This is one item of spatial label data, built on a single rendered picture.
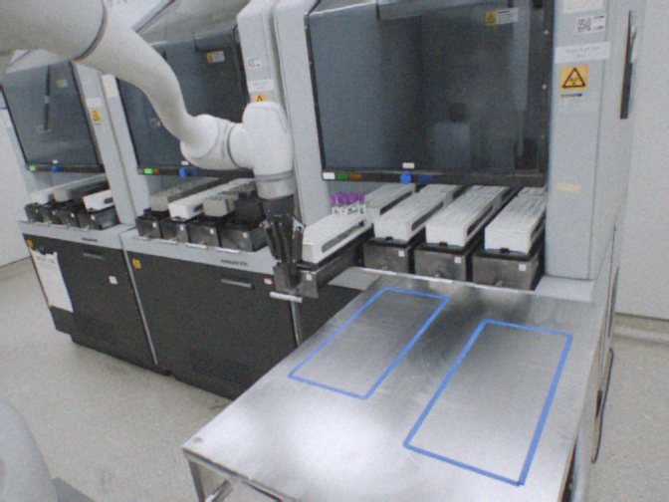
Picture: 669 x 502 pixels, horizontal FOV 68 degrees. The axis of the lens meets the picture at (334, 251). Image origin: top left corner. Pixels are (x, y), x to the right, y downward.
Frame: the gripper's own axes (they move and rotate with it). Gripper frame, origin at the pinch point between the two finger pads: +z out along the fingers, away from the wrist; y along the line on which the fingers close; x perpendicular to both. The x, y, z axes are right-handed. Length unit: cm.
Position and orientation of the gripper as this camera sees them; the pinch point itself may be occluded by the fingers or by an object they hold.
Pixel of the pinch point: (289, 274)
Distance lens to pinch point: 123.9
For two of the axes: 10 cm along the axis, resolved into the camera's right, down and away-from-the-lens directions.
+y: -8.4, -1.0, 5.4
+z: 1.1, 9.3, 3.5
